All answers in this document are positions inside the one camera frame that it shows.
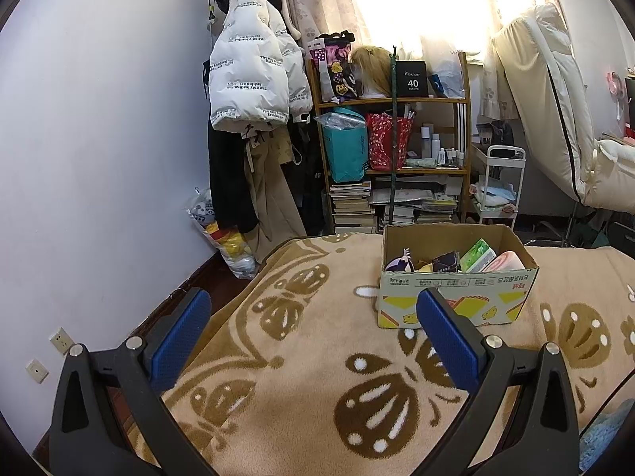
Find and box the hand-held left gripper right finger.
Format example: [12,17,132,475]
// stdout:
[416,288,581,476]

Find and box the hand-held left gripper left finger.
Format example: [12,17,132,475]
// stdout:
[48,288,219,476]

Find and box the printed cardboard box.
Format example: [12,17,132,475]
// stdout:
[376,223,541,330]

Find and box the black soft packet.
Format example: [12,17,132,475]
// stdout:
[431,251,461,274]

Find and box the green tissue pack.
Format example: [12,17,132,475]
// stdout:
[459,238,498,273]

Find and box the purple white plush doll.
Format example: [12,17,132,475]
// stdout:
[385,248,416,273]

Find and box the pink roll plush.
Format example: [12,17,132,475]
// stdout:
[483,251,527,273]

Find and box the plastic bag of toys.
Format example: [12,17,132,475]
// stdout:
[187,187,260,279]

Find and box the beige butterfly blanket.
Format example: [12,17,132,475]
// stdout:
[116,233,635,476]

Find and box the pile of magazines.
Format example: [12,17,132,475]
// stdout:
[369,186,460,226]

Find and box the blue white cloth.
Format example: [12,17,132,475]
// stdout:
[471,182,517,207]

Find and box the black hanging coat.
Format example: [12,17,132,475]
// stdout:
[208,129,259,234]

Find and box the stack of books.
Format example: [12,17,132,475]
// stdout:
[330,181,375,235]

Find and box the beige hanging coat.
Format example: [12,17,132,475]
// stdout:
[243,126,308,259]

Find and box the person's blue fleece clothing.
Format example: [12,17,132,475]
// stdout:
[579,404,623,474]

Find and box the group of toiletry bottles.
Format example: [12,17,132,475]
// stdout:
[419,126,466,167]

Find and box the white utility cart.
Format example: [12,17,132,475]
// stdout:
[469,145,527,231]

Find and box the green pole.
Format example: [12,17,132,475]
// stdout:
[387,44,400,226]

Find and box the black tote bag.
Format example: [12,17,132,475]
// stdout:
[288,121,329,236]

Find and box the red gift bag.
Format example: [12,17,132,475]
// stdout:
[366,113,415,170]

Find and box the teal paper bag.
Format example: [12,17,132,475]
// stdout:
[322,121,369,183]

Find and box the wooden shelf rack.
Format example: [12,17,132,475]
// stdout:
[305,51,472,236]

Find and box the clear plastic bag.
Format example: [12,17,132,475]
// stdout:
[314,109,367,132]

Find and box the cream office chair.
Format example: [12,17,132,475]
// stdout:
[491,2,635,249]

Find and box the floral sheer curtain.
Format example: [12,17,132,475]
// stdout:
[479,0,546,120]
[270,0,368,55]

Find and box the black cardboard box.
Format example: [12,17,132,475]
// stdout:
[395,60,427,98]

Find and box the white plastic bag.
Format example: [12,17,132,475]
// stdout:
[427,52,467,99]

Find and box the blonde wig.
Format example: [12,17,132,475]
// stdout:
[350,46,393,98]

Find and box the white puffer jacket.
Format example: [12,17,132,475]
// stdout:
[208,0,313,134]

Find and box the black pink patterned bag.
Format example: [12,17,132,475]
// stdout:
[308,31,357,102]

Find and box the pink desk fan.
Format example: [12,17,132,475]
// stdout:
[605,72,628,122]

